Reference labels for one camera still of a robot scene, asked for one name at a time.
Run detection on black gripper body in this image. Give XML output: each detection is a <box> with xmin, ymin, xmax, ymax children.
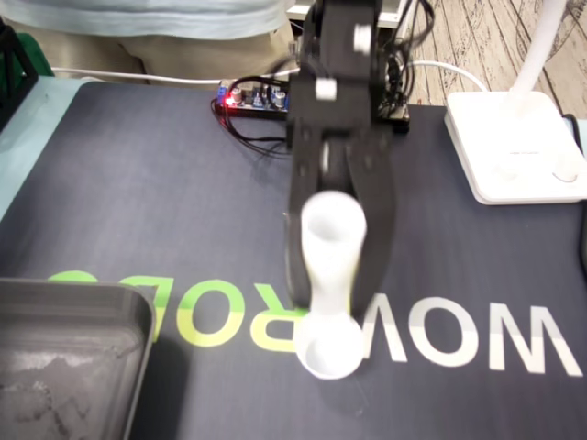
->
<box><xmin>287</xmin><ymin>119</ymin><xmax>395</xmax><ymax>185</ymax></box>

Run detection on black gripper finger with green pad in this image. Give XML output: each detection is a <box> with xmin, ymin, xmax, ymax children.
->
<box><xmin>286</xmin><ymin>182</ymin><xmax>322</xmax><ymax>307</ymax></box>

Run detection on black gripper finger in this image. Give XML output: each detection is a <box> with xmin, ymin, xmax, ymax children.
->
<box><xmin>350</xmin><ymin>182</ymin><xmax>398</xmax><ymax>318</ymax></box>

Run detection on blue circuit board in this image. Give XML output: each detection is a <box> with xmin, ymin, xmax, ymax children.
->
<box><xmin>217</xmin><ymin>78</ymin><xmax>290</xmax><ymax>114</ymax></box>

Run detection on dark mat with WOWROBO print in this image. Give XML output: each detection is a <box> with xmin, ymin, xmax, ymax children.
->
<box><xmin>0</xmin><ymin>81</ymin><xmax>587</xmax><ymax>440</ymax></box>

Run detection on white desk lamp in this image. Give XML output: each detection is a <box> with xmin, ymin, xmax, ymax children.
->
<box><xmin>443</xmin><ymin>0</ymin><xmax>587</xmax><ymax>207</ymax></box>

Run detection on black plastic tray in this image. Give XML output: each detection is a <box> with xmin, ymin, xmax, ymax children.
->
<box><xmin>0</xmin><ymin>280</ymin><xmax>156</xmax><ymax>440</ymax></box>

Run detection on person in light blue shirt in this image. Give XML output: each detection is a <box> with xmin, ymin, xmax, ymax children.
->
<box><xmin>0</xmin><ymin>0</ymin><xmax>294</xmax><ymax>86</ymax></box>

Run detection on green box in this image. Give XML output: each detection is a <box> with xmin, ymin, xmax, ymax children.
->
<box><xmin>12</xmin><ymin>30</ymin><xmax>52</xmax><ymax>78</ymax></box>

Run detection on black cable bundle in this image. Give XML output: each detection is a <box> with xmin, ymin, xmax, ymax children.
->
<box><xmin>380</xmin><ymin>0</ymin><xmax>437</xmax><ymax>116</ymax></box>

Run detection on thin black wire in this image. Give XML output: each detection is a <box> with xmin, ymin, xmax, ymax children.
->
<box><xmin>211</xmin><ymin>98</ymin><xmax>294</xmax><ymax>160</ymax></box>

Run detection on white cable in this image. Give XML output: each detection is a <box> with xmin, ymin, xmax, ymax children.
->
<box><xmin>403</xmin><ymin>60</ymin><xmax>490</xmax><ymax>93</ymax></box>
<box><xmin>49</xmin><ymin>66</ymin><xmax>226</xmax><ymax>88</ymax></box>

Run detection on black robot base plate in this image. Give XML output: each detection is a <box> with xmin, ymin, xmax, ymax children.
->
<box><xmin>213</xmin><ymin>98</ymin><xmax>412</xmax><ymax>135</ymax></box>

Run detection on thick black cable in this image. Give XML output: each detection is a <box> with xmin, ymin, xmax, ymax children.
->
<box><xmin>562</xmin><ymin>112</ymin><xmax>587</xmax><ymax>281</ymax></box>

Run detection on black truss frame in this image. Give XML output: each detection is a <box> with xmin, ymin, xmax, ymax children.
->
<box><xmin>0</xmin><ymin>16</ymin><xmax>39</xmax><ymax>134</ymax></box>

